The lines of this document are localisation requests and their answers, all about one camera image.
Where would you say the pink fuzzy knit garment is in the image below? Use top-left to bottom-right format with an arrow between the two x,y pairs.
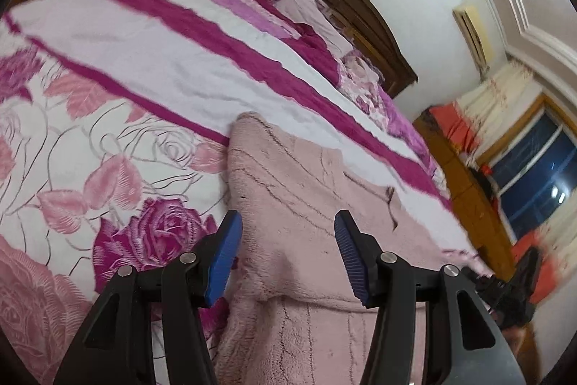
215,112 -> 487,384

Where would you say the wooden side cabinet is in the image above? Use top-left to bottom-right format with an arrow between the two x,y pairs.
413,111 -> 515,280

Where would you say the dark night window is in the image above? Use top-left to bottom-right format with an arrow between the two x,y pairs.
489,106 -> 576,242

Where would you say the cream floral curtain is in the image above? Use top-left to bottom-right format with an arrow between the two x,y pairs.
455,61 -> 542,158

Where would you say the floral purple white bedspread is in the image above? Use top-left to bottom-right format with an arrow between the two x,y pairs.
1,0 -> 478,384

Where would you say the lilac pillow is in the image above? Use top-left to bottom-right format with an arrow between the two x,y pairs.
273,0 -> 354,58

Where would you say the wall air conditioner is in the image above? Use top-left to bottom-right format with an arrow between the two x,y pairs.
453,5 -> 494,75

